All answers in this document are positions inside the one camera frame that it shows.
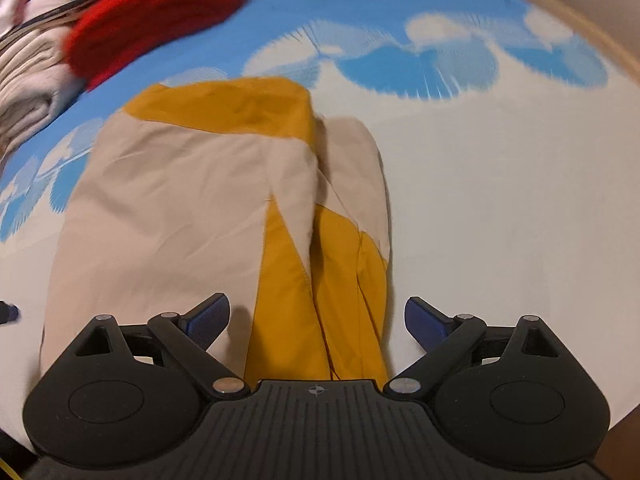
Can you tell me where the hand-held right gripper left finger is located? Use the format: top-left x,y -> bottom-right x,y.
65,292 -> 251,401

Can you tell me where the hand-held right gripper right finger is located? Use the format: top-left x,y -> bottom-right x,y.
382,296 -> 571,401

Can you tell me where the beige and mustard hooded jacket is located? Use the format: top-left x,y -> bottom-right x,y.
40,76 -> 392,383

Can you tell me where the blue white printed bed sheet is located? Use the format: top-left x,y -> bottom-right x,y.
0,0 -> 640,441

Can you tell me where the white rolled quilt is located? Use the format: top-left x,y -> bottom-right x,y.
0,35 -> 91,153

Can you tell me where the red folded quilt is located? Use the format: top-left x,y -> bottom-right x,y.
65,0 -> 247,92

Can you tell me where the yellow cable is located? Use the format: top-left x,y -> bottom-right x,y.
0,452 -> 23,480

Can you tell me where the wooden bed frame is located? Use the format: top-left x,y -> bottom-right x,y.
505,0 -> 640,78

